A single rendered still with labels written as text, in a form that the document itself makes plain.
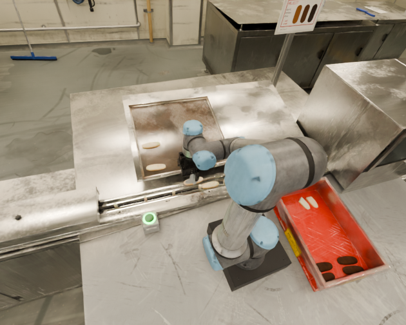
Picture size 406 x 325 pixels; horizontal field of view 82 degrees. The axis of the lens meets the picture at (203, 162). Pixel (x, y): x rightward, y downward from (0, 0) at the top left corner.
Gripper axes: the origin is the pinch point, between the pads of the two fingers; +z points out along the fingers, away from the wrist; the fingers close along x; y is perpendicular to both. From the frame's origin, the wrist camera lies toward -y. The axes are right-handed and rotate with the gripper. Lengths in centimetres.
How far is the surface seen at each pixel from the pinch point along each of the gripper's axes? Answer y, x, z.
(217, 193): -10.6, 7.3, 7.6
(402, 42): -448, -194, 52
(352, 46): -269, -149, 23
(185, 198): 5.6, 5.1, 7.5
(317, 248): -45, 47, 12
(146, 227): 27.0, 14.9, 5.2
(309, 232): -46, 40, 12
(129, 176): 29.0, -20.2, 11.5
